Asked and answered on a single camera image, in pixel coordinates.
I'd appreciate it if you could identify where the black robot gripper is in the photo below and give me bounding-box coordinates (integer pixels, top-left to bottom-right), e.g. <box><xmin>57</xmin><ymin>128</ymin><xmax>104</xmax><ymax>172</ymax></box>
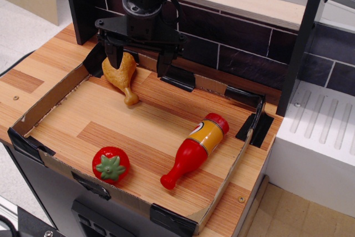
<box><xmin>95</xmin><ymin>0</ymin><xmax>186</xmax><ymax>77</ymax></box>

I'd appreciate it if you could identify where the red hot sauce bottle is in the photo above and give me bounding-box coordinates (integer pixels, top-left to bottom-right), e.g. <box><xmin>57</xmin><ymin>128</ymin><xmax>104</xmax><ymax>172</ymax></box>
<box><xmin>160</xmin><ymin>113</ymin><xmax>229</xmax><ymax>190</ymax></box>

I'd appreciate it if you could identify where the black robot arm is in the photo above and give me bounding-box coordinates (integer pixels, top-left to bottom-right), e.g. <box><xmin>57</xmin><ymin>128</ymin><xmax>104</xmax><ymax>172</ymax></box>
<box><xmin>95</xmin><ymin>0</ymin><xmax>186</xmax><ymax>77</ymax></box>

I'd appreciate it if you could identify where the cardboard fence with black tape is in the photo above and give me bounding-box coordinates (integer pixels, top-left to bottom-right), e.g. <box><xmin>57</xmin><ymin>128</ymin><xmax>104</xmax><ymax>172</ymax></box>
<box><xmin>7</xmin><ymin>40</ymin><xmax>275</xmax><ymax>236</ymax></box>

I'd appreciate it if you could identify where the toy chicken drumstick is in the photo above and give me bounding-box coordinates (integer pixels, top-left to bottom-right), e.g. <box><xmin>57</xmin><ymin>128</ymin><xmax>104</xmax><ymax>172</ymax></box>
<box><xmin>102</xmin><ymin>52</ymin><xmax>139</xmax><ymax>105</ymax></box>

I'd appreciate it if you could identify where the black left side panel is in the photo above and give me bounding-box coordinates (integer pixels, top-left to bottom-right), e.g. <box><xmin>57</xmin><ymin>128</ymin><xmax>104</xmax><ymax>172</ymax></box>
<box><xmin>68</xmin><ymin>0</ymin><xmax>97</xmax><ymax>45</ymax></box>

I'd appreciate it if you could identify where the red toy strawberry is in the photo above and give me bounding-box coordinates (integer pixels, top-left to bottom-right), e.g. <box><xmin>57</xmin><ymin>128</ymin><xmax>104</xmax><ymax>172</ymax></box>
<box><xmin>92</xmin><ymin>147</ymin><xmax>130</xmax><ymax>184</ymax></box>

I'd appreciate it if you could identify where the light wood shelf board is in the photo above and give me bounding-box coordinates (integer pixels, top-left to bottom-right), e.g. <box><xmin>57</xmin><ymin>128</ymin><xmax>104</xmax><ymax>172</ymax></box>
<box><xmin>178</xmin><ymin>0</ymin><xmax>305</xmax><ymax>30</ymax></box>

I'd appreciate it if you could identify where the black oven control panel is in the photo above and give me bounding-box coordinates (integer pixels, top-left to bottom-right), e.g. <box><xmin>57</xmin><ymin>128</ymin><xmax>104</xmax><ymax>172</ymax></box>
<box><xmin>71</xmin><ymin>200</ymin><xmax>135</xmax><ymax>237</ymax></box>

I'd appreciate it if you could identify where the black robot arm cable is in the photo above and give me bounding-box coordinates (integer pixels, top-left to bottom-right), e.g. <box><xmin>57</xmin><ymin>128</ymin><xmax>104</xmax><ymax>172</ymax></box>
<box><xmin>169</xmin><ymin>0</ymin><xmax>187</xmax><ymax>35</ymax></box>

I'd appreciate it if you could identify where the black vertical post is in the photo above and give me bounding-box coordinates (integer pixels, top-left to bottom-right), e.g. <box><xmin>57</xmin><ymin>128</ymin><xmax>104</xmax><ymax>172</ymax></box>
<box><xmin>276</xmin><ymin>0</ymin><xmax>326</xmax><ymax>116</ymax></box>

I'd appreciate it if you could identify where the black cable lower left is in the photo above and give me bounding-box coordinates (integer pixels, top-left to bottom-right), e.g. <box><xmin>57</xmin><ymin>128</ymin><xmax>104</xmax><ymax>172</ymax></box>
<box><xmin>0</xmin><ymin>213</ymin><xmax>17</xmax><ymax>237</ymax></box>

